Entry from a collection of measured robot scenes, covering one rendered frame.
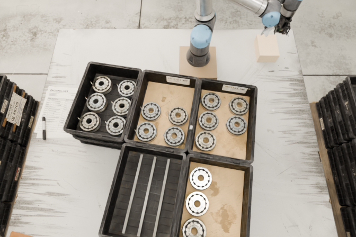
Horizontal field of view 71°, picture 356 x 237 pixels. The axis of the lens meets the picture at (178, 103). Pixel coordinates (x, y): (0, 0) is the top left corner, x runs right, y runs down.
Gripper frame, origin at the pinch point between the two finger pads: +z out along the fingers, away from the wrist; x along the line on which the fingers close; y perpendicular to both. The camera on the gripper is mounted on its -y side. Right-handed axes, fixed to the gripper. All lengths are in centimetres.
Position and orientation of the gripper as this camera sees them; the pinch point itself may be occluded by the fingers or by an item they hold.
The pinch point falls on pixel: (273, 34)
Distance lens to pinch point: 162.6
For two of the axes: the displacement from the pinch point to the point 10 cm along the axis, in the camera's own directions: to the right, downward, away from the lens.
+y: -0.1, 9.2, -4.0
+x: 10.0, 0.1, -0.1
